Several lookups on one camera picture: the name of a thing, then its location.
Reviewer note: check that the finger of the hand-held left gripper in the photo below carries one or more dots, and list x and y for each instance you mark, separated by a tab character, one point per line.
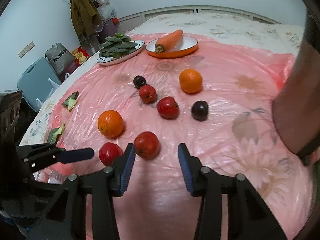
77	155

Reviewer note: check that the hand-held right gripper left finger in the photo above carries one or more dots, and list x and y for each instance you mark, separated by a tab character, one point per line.
127	170

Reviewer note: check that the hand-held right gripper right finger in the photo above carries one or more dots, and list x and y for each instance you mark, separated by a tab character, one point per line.
185	170

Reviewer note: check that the red apple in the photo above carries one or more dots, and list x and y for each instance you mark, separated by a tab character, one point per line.
108	152
147	93
168	107
146	145

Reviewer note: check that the orange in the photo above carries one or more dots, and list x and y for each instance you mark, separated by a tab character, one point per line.
190	81
110	123

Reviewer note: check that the dark plum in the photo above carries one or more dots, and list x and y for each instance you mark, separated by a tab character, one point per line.
139	81
199	110

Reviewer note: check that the bok choy leaf piece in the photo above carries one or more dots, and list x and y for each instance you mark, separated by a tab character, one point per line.
55	135
71	102

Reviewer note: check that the pink plastic sheet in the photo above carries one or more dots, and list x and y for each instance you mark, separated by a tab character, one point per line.
225	142

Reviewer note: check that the blue storage box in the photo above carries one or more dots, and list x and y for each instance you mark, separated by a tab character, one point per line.
35	80

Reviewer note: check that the grey bag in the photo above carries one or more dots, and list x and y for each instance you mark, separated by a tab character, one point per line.
58	57

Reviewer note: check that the red boxes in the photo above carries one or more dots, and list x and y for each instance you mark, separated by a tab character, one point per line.
80	55

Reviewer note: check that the white oval plate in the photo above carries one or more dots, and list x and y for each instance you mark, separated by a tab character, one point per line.
112	61

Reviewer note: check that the bok choy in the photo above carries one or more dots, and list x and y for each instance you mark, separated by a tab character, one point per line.
117	46

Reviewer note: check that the orange rimmed white plate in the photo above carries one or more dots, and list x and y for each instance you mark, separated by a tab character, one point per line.
186	47

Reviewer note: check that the purple bin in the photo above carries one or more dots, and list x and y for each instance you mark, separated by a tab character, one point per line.
110	30

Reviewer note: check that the carrot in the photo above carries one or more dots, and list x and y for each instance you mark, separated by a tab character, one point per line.
170	40

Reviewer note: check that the silver black thermos jug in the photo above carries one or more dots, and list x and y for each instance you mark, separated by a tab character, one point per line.
295	92

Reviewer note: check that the olive jacket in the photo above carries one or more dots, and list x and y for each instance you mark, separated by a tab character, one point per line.
82	12

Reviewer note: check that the floral blanket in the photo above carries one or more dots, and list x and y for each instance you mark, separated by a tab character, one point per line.
225	25

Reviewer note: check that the clear plastic bags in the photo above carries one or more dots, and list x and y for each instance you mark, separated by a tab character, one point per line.
107	7

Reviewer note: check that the wall switch strip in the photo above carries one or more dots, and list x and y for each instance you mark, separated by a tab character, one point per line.
26	49

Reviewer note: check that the white bed rail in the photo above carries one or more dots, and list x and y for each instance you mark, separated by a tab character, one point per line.
175	8

